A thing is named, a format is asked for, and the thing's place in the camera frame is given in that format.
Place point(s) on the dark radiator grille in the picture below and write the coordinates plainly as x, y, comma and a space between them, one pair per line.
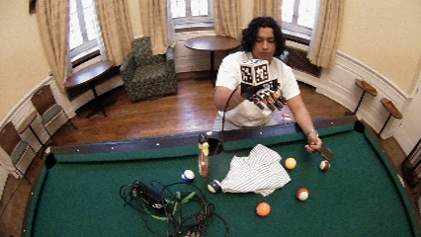
303, 62

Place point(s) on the beige curtain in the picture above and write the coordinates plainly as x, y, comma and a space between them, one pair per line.
229, 18
326, 31
54, 39
114, 29
155, 24
267, 9

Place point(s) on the half-round wooden side table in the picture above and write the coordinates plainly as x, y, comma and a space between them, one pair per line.
90, 77

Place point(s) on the the person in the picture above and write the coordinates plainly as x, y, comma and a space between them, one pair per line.
259, 42

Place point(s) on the striped white cloth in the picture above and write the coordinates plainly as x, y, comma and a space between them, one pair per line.
257, 172

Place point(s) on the red striped billiard ball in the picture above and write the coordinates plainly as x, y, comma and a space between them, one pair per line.
325, 165
303, 194

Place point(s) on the dark striped billiard ball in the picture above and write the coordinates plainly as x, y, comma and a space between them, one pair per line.
214, 186

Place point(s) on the small wooden wall stand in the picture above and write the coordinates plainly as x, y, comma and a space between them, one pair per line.
391, 110
366, 89

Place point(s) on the white marker cube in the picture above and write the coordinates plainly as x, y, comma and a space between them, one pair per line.
255, 73

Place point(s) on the orange billiard ball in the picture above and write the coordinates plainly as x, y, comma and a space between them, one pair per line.
263, 209

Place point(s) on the black electronics box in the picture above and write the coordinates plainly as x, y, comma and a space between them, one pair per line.
147, 195

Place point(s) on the window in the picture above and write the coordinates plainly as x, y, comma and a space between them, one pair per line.
83, 28
191, 11
298, 15

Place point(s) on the green patterned armchair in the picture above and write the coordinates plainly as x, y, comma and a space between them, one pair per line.
150, 69

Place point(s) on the small red white object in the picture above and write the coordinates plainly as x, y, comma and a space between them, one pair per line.
286, 118

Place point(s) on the dark wooden pool table rail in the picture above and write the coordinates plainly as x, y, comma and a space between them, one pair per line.
175, 142

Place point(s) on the blue striped billiard ball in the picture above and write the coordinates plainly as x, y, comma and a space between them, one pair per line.
189, 175

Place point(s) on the wooden folding chair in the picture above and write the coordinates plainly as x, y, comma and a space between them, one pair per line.
49, 107
15, 146

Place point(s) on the yellow billiard ball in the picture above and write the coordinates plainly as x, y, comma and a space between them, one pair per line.
291, 163

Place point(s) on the grey rectangular tool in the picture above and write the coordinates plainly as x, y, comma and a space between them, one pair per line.
327, 153

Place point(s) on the round wooden table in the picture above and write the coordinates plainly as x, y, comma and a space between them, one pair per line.
213, 44

